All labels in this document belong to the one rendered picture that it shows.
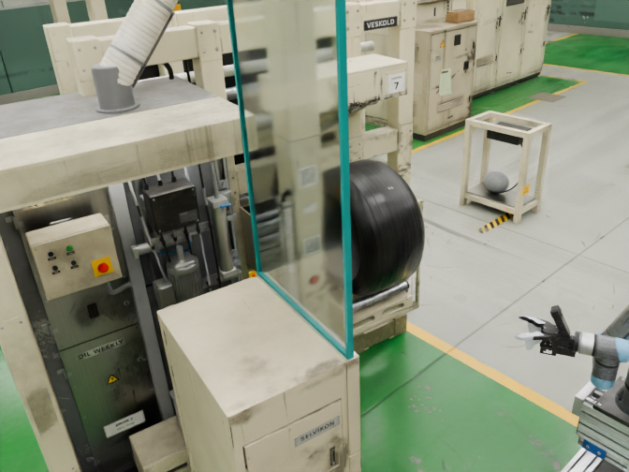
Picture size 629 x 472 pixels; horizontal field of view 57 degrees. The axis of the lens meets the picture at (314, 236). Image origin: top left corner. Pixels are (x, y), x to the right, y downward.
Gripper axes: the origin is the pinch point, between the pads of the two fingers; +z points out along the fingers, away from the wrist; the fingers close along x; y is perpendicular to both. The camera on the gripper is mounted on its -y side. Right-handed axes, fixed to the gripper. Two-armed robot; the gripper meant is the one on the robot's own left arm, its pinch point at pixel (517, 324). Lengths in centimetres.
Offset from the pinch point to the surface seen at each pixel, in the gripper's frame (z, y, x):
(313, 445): 47, 13, -69
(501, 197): 35, 49, 323
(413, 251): 42.5, -12.8, 20.4
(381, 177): 58, -40, 25
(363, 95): 74, -69, 47
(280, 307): 69, -14, -45
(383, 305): 55, 17, 26
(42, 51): 799, -41, 557
